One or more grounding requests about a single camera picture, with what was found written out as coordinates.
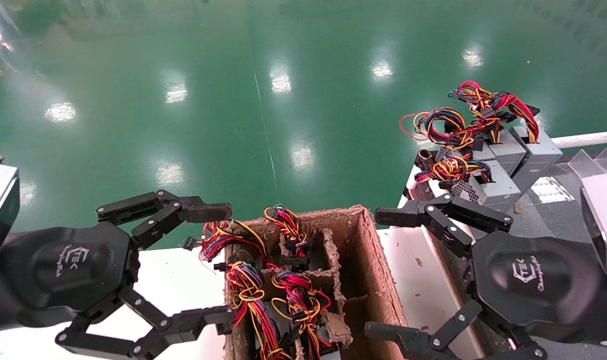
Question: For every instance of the black conveyor roller end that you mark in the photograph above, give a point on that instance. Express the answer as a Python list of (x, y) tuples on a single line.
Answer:
[(426, 159)]

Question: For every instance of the brown cardboard box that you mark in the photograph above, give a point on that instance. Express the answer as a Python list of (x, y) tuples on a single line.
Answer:
[(378, 280)]

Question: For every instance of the cardboard cell divider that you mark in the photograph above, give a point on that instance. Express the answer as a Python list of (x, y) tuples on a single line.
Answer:
[(333, 260)]

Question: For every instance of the white printed label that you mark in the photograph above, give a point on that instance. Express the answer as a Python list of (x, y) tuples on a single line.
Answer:
[(551, 190)]

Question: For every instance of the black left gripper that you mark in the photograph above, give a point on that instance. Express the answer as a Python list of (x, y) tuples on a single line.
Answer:
[(68, 270)]

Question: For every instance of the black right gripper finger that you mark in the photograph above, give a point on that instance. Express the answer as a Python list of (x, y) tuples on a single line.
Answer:
[(398, 214)]

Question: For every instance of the white conveyor leg tube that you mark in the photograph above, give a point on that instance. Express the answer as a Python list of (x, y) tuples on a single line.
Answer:
[(402, 201)]

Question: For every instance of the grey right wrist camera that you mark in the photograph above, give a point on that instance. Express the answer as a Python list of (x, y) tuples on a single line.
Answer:
[(606, 225)]

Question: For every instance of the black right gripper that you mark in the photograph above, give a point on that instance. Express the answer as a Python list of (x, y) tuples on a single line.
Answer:
[(533, 280)]

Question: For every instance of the short white conveyor rail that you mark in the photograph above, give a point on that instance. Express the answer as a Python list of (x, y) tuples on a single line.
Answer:
[(593, 138)]

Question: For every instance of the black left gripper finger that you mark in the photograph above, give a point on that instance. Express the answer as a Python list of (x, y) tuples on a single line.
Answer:
[(208, 212)]

